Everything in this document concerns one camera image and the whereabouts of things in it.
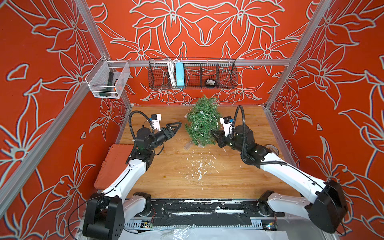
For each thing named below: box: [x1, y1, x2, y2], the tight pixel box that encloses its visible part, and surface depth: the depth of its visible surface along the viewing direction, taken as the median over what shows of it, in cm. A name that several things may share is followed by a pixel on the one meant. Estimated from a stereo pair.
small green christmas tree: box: [184, 94, 223, 147], surface depth 77 cm
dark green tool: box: [98, 71, 114, 97], surface depth 83 cm
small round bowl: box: [265, 144, 279, 156], surface depth 96 cm
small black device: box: [205, 79, 217, 86], surface depth 97 cm
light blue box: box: [175, 62, 185, 86], surface depth 92 cm
